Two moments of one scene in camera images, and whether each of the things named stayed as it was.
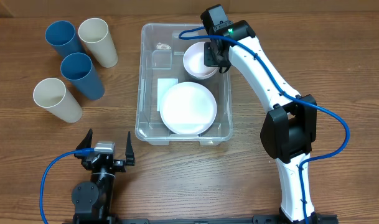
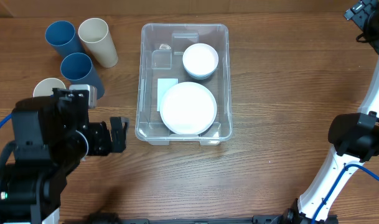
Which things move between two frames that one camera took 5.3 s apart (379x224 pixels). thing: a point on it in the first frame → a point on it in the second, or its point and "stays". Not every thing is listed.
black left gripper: (129, 155) → (90, 138)
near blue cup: (78, 68) stays
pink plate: (188, 108) stays
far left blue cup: (61, 36) stays
